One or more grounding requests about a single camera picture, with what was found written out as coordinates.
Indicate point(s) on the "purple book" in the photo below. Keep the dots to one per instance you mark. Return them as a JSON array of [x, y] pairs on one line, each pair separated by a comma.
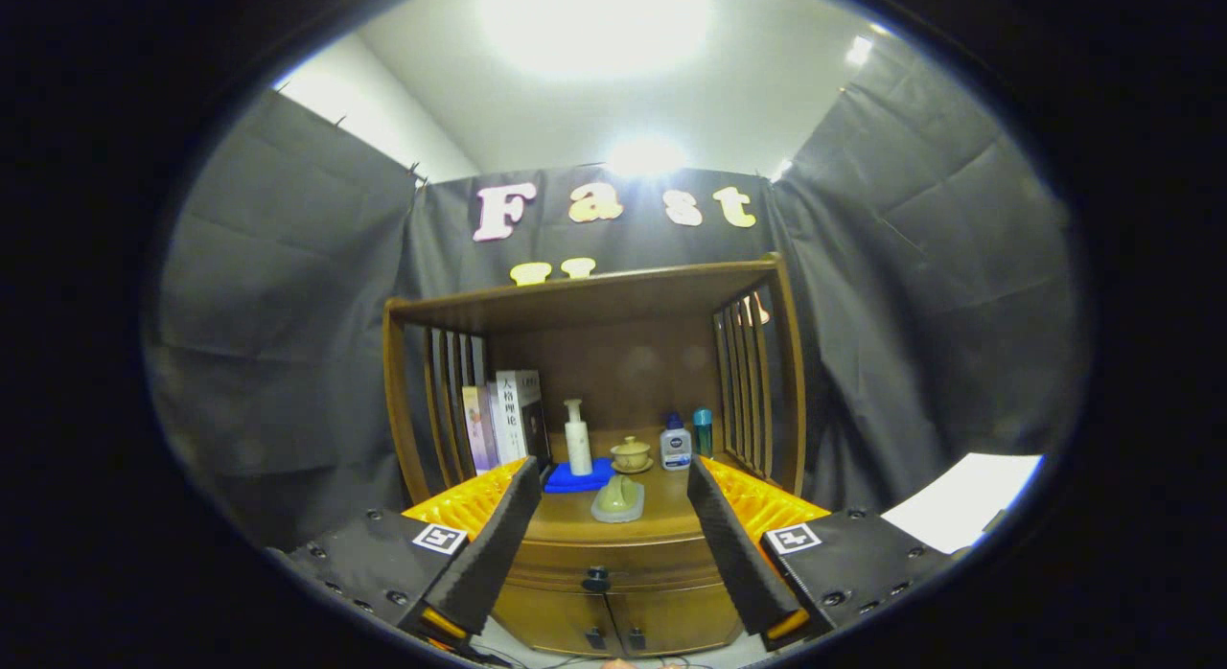
[[476, 429]]

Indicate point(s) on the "round ceiling light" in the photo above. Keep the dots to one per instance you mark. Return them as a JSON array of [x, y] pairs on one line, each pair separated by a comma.
[[647, 158]]

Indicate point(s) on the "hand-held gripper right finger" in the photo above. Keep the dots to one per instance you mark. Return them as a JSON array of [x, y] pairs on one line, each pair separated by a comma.
[[733, 549]]

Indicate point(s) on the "blue folded towel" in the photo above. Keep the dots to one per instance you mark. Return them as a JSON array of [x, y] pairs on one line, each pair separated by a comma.
[[566, 482]]

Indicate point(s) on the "teal clear bottle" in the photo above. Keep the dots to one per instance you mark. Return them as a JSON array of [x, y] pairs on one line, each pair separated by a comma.
[[703, 434]]

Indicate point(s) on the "wooden cabinet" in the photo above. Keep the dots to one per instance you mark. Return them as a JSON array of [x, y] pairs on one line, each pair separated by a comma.
[[613, 362]]

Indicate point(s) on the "white side table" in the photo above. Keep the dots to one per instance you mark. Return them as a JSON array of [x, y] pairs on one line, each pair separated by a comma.
[[959, 501]]

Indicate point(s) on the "thick white book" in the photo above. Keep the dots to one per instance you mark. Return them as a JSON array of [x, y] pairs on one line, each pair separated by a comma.
[[513, 415]]

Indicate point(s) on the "yellow lidded teacup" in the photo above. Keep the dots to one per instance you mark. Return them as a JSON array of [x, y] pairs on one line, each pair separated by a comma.
[[631, 453]]

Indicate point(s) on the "green snack packet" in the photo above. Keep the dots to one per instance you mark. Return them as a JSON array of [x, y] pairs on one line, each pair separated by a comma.
[[618, 501]]

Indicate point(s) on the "white bottle with blue pump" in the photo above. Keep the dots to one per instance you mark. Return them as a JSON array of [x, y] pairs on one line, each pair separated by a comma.
[[676, 449]]

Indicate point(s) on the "wooden countertop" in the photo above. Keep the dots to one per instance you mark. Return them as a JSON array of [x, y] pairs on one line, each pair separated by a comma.
[[663, 516]]

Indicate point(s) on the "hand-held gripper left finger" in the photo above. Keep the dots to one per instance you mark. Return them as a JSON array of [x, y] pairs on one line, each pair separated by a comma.
[[494, 549]]

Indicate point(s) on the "wooden drawer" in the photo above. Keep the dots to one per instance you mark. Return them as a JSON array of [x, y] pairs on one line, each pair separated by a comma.
[[652, 559]]

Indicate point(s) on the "small ceiling spotlight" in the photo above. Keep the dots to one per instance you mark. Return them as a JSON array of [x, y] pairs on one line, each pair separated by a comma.
[[859, 50]]

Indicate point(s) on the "wooden cabinet door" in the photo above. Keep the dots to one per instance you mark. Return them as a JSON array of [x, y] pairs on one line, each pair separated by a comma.
[[681, 611], [546, 616]]

